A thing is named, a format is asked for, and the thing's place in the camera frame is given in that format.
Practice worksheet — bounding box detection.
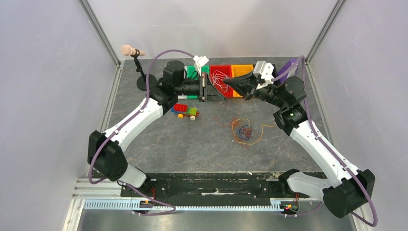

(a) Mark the coloured cable bundle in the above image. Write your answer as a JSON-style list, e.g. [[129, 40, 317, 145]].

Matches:
[[214, 116, 277, 150]]

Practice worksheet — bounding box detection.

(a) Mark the yellow bin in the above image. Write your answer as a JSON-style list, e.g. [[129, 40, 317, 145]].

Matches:
[[231, 64, 255, 98]]

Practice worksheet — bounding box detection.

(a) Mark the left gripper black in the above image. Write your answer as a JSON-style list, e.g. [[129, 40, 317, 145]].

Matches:
[[175, 72, 226, 102]]

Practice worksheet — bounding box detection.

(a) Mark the white cable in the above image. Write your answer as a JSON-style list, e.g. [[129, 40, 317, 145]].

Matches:
[[211, 70, 231, 93]]

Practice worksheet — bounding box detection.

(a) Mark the toy brick car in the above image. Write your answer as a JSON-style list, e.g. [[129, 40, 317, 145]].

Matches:
[[171, 103, 200, 120]]

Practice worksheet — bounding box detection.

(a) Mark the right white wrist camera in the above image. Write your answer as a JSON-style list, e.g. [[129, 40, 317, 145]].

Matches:
[[253, 61, 275, 90]]

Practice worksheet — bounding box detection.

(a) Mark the red bin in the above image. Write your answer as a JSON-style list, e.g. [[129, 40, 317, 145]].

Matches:
[[209, 65, 233, 98]]

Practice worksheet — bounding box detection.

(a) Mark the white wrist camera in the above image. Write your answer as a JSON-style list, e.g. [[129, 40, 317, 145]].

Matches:
[[253, 61, 275, 90], [193, 55, 209, 75]]

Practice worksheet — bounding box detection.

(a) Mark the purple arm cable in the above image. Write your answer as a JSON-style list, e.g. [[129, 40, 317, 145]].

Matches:
[[274, 54, 379, 228], [88, 49, 196, 217]]

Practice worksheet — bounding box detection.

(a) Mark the white slotted cable duct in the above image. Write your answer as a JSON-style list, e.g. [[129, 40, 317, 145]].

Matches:
[[83, 199, 294, 212]]

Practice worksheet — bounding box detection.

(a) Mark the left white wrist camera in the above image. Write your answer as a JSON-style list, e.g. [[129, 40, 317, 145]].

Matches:
[[193, 55, 209, 75]]

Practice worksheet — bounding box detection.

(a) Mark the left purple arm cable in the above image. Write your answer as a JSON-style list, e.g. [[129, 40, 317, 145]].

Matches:
[[88, 49, 196, 217]]

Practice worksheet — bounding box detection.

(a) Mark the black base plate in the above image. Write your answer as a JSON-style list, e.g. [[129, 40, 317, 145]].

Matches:
[[114, 172, 310, 207]]

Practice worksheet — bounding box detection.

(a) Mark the pink microphone on stand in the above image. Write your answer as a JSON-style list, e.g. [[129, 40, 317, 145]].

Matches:
[[120, 45, 157, 91]]

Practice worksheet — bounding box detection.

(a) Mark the purple metronome holder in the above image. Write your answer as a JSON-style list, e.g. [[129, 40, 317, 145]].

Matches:
[[273, 58, 301, 86]]

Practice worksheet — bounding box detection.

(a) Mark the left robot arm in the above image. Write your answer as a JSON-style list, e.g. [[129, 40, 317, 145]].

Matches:
[[87, 56, 215, 197]]

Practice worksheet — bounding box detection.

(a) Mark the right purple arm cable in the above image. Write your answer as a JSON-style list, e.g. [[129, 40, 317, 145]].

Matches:
[[274, 54, 379, 228]]

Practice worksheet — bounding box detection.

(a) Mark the green bin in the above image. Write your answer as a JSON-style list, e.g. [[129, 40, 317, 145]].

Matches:
[[181, 65, 209, 100]]

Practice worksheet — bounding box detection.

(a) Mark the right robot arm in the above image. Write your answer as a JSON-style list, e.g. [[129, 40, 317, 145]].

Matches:
[[224, 74, 378, 222]]

